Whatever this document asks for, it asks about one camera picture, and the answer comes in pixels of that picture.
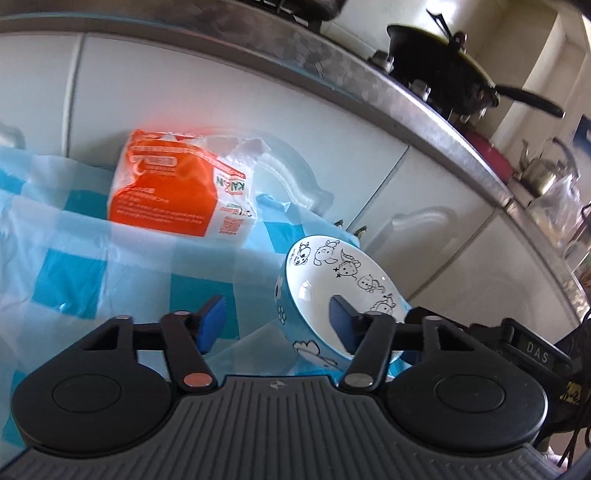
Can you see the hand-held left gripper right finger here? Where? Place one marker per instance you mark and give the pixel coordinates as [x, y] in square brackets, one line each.
[341, 323]

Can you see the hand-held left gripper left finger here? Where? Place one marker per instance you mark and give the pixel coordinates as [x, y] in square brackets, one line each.
[212, 323]

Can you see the blue cartoon bowl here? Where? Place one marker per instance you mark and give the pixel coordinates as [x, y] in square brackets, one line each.
[318, 286]

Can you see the white cabinet door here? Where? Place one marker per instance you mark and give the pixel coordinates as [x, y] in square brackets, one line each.
[32, 83]
[508, 286]
[429, 207]
[207, 92]

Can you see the clear plastic bag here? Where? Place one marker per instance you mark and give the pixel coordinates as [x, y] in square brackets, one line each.
[558, 217]

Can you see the orange tissue pack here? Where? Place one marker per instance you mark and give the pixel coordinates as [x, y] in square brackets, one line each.
[157, 194]

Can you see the blue checked plastic tablecloth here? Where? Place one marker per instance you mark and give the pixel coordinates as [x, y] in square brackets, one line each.
[69, 258]

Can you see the metal kettle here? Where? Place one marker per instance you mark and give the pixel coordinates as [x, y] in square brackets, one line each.
[545, 177]

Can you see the red pot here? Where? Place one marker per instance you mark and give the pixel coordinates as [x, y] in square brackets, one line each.
[494, 157]

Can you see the black gas stove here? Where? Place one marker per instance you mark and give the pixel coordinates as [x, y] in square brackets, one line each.
[420, 87]

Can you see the stainless steel kitchen counter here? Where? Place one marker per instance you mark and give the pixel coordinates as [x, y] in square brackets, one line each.
[351, 69]

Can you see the black wok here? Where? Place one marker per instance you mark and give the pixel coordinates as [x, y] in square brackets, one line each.
[443, 69]

